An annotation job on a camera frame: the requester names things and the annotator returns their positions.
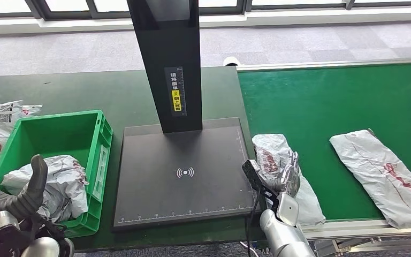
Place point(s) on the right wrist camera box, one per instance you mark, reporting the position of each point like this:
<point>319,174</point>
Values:
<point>251,175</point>

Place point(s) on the green conveyor belt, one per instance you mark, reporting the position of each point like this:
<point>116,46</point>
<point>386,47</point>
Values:
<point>315,95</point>

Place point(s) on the black scanner column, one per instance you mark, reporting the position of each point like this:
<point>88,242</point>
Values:
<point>168,42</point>

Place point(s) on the black scanner base plate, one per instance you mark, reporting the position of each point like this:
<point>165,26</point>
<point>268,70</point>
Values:
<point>191,198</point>

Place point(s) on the dark green table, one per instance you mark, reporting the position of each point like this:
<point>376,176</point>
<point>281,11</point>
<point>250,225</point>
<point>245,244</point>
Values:
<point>85,92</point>

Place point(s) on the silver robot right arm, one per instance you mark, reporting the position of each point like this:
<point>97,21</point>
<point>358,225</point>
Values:
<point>283,234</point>

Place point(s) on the clear crate label pocket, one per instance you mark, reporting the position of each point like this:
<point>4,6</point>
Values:
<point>101,174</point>

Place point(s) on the green plastic crate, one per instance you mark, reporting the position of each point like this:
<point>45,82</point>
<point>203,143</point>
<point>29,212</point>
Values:
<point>60,138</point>

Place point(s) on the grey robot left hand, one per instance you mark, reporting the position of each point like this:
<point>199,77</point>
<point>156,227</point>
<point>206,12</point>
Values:
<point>35,191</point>

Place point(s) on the grey parcel bag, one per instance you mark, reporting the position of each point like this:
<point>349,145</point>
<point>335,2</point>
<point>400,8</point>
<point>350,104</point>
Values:
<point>63,184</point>

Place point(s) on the long grey parcel red print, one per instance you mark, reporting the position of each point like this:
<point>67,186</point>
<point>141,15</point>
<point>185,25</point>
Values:
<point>379,174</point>

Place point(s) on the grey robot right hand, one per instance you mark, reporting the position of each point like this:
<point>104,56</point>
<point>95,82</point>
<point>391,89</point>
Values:
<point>290,181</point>

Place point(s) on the white round object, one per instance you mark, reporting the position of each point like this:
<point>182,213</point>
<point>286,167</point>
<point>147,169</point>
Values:
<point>231,61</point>

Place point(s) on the black yellow column label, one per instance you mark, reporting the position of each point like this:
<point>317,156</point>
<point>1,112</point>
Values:
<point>176,92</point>

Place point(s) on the aluminium conveyor frame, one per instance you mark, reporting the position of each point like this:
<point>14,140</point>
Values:
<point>351,232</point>

